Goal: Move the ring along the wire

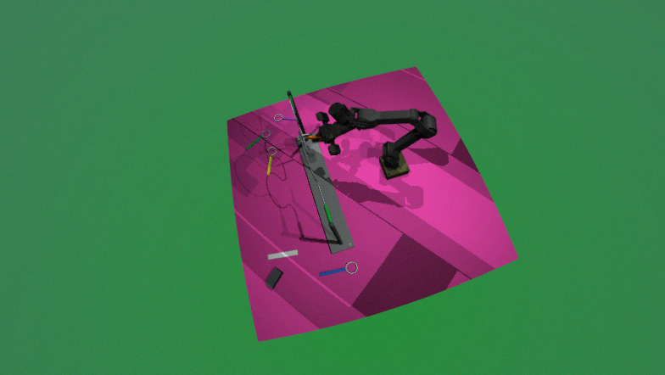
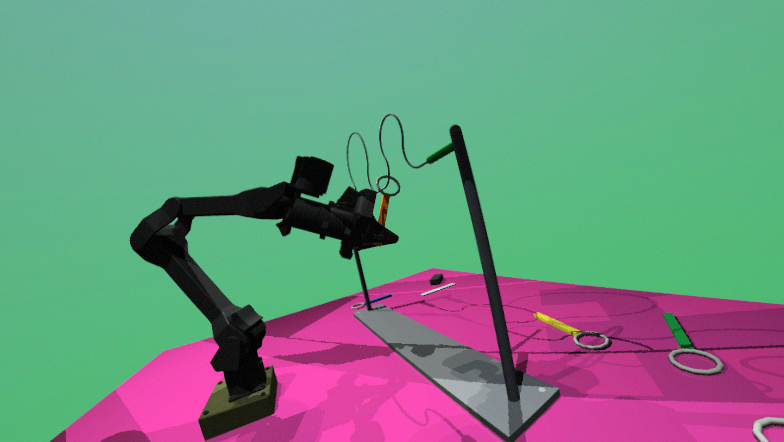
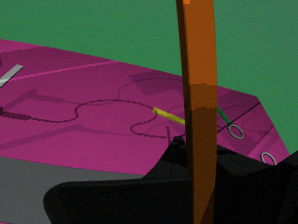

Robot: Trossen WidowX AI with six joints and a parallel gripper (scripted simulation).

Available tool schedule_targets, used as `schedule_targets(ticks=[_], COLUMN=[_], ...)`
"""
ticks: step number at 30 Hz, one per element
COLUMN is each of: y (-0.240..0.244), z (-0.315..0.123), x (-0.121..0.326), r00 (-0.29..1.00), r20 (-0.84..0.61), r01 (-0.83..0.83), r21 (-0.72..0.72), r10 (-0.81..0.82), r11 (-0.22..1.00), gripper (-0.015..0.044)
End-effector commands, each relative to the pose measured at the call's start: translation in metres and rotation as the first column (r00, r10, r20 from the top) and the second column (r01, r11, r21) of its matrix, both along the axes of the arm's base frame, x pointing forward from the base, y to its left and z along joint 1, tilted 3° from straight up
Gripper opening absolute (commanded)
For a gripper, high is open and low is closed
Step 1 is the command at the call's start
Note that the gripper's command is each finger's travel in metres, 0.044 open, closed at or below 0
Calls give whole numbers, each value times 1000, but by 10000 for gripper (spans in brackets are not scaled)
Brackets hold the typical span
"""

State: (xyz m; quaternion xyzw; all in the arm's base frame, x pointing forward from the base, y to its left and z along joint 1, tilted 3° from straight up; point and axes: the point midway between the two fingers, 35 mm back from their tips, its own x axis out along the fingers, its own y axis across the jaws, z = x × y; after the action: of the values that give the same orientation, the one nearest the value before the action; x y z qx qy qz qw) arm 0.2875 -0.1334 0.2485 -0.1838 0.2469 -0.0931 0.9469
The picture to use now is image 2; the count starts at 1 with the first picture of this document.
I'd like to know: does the orange handle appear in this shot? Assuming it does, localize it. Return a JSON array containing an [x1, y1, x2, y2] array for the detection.
[[374, 175, 400, 246]]

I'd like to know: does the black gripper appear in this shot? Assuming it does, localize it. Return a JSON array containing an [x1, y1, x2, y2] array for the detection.
[[315, 188, 399, 260]]

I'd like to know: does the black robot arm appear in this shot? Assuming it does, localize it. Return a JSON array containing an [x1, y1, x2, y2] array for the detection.
[[130, 156, 334, 403]]

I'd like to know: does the white loop with green handle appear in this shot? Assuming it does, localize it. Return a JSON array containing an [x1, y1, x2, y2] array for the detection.
[[663, 312, 724, 375]]

